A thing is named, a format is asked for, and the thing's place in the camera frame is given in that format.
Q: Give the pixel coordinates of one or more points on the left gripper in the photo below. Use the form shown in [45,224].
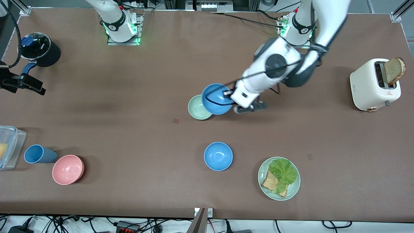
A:
[228,93]

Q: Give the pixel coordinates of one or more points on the blue bowl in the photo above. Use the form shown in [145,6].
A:
[215,102]
[218,156]

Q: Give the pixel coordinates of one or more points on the mint green bowl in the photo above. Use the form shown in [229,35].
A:
[196,108]

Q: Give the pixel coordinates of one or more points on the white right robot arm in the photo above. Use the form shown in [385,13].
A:
[118,22]

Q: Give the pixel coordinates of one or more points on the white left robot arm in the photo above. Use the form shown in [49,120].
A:
[326,19]

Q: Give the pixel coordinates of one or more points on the pink bowl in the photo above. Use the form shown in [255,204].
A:
[68,169]

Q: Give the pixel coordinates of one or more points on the glass lid blue knob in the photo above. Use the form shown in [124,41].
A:
[40,47]

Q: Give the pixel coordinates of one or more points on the clear plastic container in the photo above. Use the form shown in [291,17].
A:
[14,145]

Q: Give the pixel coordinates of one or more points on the blue cup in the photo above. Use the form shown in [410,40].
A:
[39,154]

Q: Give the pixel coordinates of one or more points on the yellow food piece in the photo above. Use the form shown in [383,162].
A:
[2,150]

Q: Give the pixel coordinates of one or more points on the green lettuce leaf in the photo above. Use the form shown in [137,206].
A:
[284,171]

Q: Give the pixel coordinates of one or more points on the brown bread slice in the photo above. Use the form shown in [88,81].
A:
[271,183]

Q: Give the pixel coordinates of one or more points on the pale green plate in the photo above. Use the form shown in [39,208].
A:
[292,191]

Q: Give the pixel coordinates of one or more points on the dark metal pole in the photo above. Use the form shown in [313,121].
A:
[196,224]

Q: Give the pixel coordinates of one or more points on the white toaster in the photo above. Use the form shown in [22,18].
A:
[368,87]

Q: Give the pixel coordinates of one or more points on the black power adapter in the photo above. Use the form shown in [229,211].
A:
[21,230]

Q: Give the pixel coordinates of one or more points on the black power strip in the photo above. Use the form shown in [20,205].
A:
[127,227]

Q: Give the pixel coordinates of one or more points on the toast slice in toaster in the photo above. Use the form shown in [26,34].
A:
[394,70]

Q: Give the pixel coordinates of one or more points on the white metal bracket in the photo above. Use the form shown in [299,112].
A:
[209,212]

